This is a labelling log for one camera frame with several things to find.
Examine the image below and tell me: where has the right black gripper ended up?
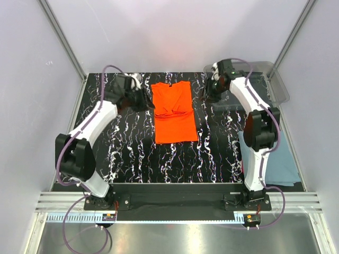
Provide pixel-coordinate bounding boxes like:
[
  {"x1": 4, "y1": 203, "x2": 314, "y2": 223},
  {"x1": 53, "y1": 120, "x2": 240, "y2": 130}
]
[{"x1": 197, "y1": 77, "x2": 226, "y2": 105}]

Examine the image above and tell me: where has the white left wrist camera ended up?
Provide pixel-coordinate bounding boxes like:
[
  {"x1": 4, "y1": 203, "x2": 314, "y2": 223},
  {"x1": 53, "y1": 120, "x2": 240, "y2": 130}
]
[{"x1": 129, "y1": 73, "x2": 142, "y2": 90}]

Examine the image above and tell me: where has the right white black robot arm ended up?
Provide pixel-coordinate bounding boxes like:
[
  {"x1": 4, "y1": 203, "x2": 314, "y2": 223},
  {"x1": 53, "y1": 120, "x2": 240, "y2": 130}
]
[{"x1": 201, "y1": 58, "x2": 281, "y2": 210}]

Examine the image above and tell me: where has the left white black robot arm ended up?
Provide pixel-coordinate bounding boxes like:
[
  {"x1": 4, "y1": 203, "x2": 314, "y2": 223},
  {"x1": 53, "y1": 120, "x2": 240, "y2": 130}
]
[{"x1": 55, "y1": 73, "x2": 155, "y2": 210}]

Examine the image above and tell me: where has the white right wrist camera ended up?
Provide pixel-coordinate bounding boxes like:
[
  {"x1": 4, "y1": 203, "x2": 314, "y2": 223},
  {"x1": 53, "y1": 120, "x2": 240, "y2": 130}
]
[{"x1": 211, "y1": 62, "x2": 220, "y2": 81}]

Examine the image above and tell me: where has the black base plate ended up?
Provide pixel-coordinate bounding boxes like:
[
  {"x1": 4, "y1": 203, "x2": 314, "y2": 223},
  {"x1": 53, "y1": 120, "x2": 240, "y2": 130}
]
[{"x1": 84, "y1": 183, "x2": 272, "y2": 211}]

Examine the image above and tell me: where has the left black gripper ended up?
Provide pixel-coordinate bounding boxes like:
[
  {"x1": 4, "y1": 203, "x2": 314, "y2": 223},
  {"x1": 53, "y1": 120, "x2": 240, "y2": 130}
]
[{"x1": 126, "y1": 87, "x2": 156, "y2": 113}]

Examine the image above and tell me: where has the aluminium frame rail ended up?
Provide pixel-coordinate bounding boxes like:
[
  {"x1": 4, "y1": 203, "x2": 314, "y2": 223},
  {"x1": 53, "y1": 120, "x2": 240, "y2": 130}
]
[{"x1": 35, "y1": 192, "x2": 323, "y2": 213}]

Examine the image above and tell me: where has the left aluminium corner post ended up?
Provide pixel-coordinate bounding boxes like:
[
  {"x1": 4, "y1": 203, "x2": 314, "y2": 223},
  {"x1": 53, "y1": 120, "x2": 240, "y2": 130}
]
[{"x1": 37, "y1": 0, "x2": 87, "y2": 81}]

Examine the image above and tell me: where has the white toothed cable duct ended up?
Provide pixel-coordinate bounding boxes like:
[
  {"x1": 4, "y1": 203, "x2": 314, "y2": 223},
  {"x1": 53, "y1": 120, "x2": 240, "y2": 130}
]
[{"x1": 47, "y1": 212, "x2": 260, "y2": 224}]

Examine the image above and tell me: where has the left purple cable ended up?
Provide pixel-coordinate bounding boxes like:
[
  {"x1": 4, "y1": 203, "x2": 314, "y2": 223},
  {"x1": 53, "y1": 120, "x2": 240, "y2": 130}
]
[{"x1": 55, "y1": 65, "x2": 114, "y2": 253}]

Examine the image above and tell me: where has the clear plastic bin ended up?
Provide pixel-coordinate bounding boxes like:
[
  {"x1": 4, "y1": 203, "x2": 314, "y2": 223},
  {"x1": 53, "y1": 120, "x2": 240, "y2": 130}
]
[{"x1": 207, "y1": 59, "x2": 290, "y2": 112}]

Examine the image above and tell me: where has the orange t shirt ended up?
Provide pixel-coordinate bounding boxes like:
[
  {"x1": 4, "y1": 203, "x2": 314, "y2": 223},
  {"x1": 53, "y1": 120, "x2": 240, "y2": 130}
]
[{"x1": 151, "y1": 81, "x2": 198, "y2": 144}]

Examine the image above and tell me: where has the folded light blue t shirt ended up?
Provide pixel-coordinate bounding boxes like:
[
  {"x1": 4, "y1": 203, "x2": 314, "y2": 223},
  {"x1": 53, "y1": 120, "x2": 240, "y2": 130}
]
[{"x1": 237, "y1": 131, "x2": 302, "y2": 187}]

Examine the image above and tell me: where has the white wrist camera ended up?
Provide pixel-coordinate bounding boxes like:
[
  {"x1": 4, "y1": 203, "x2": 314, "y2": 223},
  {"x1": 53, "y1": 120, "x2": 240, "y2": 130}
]
[
  {"x1": 129, "y1": 73, "x2": 142, "y2": 90},
  {"x1": 211, "y1": 62, "x2": 220, "y2": 81}
]

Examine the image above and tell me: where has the right aluminium corner post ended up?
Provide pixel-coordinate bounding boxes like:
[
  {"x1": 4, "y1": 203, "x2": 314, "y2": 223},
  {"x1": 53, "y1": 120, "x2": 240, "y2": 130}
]
[{"x1": 274, "y1": 0, "x2": 318, "y2": 69}]

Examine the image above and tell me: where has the aluminium corner post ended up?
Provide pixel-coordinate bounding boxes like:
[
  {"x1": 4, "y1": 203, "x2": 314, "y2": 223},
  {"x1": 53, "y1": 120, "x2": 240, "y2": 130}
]
[
  {"x1": 274, "y1": 0, "x2": 318, "y2": 69},
  {"x1": 37, "y1": 0, "x2": 87, "y2": 81}
]

